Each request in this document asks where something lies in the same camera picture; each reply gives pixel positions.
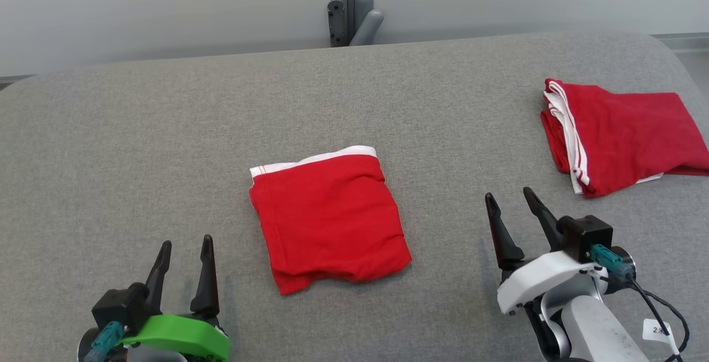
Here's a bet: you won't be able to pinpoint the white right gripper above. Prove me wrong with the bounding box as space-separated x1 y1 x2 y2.
484 186 605 317

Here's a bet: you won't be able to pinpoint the teal cable connector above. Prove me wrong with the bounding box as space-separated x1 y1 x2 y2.
82 320 126 362
589 244 633 283

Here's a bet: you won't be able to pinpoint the white paper cable tag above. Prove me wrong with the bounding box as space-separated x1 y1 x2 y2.
642 318 674 344

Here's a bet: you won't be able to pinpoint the red garment white band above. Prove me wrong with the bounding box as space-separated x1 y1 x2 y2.
248 145 413 297

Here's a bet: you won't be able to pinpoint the teal right cable connector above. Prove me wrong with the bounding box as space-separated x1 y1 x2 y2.
589 244 633 283

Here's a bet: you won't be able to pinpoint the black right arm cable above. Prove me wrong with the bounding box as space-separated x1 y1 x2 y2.
625 278 691 362

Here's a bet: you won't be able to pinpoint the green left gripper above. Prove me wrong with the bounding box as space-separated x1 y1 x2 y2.
118 234 231 362

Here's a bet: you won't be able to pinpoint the red shirt white striped sleeves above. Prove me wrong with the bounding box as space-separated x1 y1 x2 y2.
540 77 709 199

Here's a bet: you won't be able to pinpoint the teal left cable connector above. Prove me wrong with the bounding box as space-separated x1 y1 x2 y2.
82 320 126 362

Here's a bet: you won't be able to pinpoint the grey rounded tube bracket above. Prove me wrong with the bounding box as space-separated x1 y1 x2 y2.
349 0 385 47

